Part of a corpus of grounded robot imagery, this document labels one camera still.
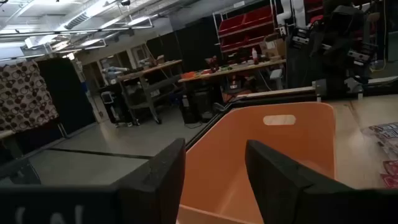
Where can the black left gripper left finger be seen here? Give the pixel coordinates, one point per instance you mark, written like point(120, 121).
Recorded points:
point(155, 193)

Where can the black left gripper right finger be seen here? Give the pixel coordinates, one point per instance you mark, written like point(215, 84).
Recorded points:
point(273, 183)

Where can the red popcorn bag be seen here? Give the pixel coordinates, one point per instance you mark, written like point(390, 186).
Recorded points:
point(391, 174)
point(384, 137)

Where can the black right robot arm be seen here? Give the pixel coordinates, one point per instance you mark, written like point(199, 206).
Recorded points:
point(342, 77)

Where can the orange plastic basket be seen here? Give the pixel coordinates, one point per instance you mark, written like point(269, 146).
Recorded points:
point(217, 174)

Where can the cardboard box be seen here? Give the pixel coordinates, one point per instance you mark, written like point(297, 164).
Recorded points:
point(273, 46)

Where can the black computer tower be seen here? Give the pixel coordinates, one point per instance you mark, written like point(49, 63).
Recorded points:
point(199, 104)

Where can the white bottle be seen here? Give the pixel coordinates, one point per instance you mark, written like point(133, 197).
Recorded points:
point(255, 56)

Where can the rack with red bins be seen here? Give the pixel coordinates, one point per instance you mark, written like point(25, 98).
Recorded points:
point(245, 28)

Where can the long wooden workbench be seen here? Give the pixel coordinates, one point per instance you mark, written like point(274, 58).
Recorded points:
point(236, 69)

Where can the small wooden workbench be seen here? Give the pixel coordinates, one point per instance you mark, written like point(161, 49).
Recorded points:
point(149, 70)

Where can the black partition panel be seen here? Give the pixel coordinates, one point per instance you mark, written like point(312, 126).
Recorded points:
point(68, 93)

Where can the brown circle patterned cloth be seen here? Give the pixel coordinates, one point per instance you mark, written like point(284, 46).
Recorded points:
point(25, 96)

